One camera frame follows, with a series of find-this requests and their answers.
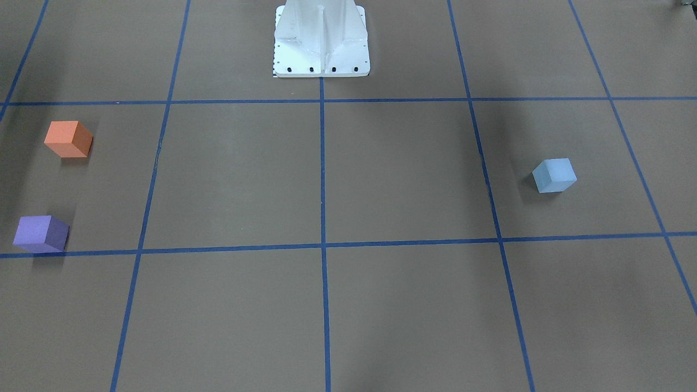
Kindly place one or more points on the light blue foam block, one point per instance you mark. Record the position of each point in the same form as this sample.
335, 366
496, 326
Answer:
554, 175

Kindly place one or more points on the orange foam block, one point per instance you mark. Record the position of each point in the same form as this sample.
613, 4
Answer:
69, 139

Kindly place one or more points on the purple foam block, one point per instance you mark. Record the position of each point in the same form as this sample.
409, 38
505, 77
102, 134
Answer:
41, 234

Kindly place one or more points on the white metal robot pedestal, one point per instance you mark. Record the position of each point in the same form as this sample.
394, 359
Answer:
315, 39

